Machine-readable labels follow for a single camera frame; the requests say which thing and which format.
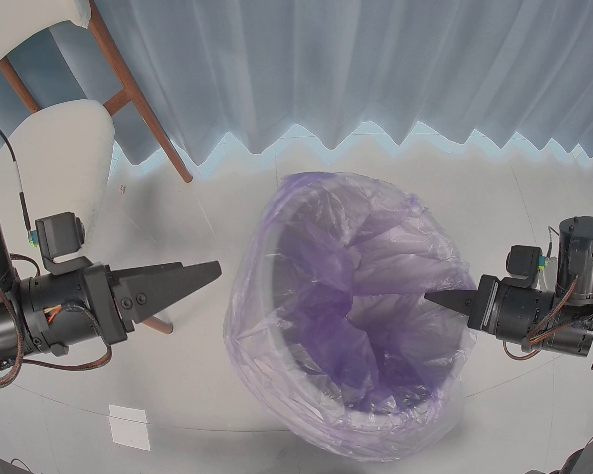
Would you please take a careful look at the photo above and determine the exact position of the white trash bin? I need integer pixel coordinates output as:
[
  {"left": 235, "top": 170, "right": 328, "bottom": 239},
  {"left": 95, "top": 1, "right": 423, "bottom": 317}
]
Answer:
[{"left": 235, "top": 186, "right": 463, "bottom": 435}]

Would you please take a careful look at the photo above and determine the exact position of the pale blue curtain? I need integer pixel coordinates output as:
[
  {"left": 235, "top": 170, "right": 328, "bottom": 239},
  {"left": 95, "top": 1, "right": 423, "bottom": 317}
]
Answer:
[{"left": 0, "top": 0, "right": 593, "bottom": 168}]

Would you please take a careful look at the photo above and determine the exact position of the white cushioned wooden chair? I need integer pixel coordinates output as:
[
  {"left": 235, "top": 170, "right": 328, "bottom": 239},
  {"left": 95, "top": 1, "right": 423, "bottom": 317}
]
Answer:
[{"left": 0, "top": 0, "right": 193, "bottom": 337}]

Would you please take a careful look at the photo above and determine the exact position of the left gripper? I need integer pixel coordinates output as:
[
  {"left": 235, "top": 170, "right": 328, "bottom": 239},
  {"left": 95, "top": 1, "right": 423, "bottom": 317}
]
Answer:
[{"left": 20, "top": 261, "right": 222, "bottom": 359}]

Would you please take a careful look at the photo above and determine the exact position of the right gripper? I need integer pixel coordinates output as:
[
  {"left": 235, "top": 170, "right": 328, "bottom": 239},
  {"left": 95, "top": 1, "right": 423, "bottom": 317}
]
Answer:
[{"left": 467, "top": 275, "right": 557, "bottom": 353}]

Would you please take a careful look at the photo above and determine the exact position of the black cable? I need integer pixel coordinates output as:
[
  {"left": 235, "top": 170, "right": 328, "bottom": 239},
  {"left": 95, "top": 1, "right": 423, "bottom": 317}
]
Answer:
[{"left": 0, "top": 121, "right": 34, "bottom": 246}]

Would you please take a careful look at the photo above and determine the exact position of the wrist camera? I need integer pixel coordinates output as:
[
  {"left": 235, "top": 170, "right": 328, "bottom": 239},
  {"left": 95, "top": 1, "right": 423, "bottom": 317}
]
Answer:
[
  {"left": 505, "top": 244, "right": 545, "bottom": 287},
  {"left": 34, "top": 211, "right": 103, "bottom": 277}
]

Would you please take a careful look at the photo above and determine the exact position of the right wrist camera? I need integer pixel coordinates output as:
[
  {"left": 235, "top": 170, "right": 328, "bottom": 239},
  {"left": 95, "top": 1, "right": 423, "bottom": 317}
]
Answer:
[{"left": 505, "top": 244, "right": 545, "bottom": 287}]

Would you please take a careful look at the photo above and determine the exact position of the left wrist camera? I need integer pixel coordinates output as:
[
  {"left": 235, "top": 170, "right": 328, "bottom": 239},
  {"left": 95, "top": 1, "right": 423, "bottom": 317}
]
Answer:
[{"left": 34, "top": 211, "right": 103, "bottom": 277}]

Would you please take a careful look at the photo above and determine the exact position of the purple plastic bag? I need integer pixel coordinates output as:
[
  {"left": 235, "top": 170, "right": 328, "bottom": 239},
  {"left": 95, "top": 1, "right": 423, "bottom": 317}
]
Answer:
[{"left": 224, "top": 171, "right": 476, "bottom": 460}]

